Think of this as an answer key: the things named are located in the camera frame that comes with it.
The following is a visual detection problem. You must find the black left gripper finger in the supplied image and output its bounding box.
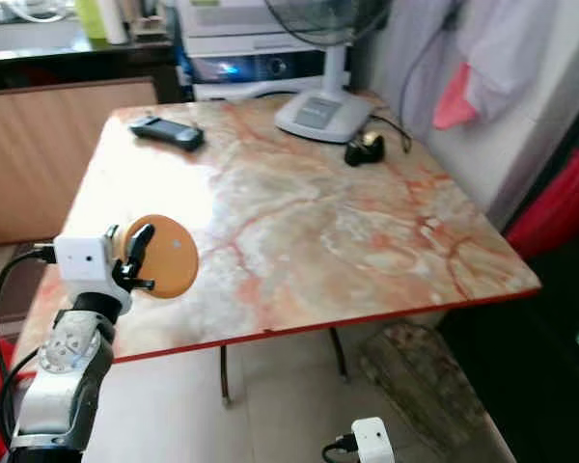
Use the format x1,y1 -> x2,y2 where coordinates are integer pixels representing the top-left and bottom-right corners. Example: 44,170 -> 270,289
127,223 -> 156,273

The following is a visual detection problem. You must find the round orange bread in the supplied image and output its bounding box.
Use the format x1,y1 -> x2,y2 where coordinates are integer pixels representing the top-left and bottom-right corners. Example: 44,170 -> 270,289
124,214 -> 200,298

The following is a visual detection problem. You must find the black remote control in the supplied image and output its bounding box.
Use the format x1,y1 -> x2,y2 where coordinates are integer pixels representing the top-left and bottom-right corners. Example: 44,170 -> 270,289
130,115 -> 206,152

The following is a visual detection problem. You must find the wooden cabinet with black counter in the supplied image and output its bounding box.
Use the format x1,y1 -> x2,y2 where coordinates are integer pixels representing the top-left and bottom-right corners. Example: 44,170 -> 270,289
0,41 -> 179,247

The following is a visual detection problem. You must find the orange marble pattern table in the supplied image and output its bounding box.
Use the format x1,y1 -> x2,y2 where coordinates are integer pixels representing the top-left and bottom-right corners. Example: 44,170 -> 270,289
12,93 -> 542,406

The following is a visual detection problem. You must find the grey standing table fan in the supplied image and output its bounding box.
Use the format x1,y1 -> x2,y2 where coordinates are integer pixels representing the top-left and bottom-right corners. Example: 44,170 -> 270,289
263,0 -> 393,145

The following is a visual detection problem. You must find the white bottle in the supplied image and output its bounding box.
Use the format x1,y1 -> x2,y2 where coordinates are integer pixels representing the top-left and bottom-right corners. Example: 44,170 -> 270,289
99,0 -> 129,45

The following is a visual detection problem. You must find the green bottle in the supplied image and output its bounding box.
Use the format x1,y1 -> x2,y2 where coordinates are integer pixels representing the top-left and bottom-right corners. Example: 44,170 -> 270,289
74,0 -> 107,41

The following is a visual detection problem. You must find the small black and gold gadget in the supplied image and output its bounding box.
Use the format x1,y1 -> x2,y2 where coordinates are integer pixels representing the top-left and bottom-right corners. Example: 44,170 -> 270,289
345,131 -> 387,167

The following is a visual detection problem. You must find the speckled brown stone slab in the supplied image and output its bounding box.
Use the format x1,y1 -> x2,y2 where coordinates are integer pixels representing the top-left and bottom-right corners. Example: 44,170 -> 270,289
357,321 -> 518,463

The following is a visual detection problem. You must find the pink hanging cloth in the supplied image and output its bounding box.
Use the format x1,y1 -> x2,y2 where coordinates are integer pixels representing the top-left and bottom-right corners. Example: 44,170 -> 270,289
432,60 -> 480,131

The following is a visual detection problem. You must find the red plastic object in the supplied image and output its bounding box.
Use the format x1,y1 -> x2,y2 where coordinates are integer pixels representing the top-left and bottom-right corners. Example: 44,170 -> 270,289
505,135 -> 579,259

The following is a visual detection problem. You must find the grey hanging cloth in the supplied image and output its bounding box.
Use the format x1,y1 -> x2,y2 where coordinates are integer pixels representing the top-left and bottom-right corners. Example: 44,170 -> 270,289
376,0 -> 579,138

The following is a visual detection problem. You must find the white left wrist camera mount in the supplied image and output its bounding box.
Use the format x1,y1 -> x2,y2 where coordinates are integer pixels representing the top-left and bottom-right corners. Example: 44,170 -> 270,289
53,234 -> 134,315

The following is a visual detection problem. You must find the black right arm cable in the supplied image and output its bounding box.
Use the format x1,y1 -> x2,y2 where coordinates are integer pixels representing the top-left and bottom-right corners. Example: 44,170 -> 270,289
321,434 -> 358,463

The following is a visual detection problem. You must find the thin black fan cable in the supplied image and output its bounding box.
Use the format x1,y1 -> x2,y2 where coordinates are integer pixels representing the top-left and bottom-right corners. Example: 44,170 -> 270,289
372,112 -> 414,153

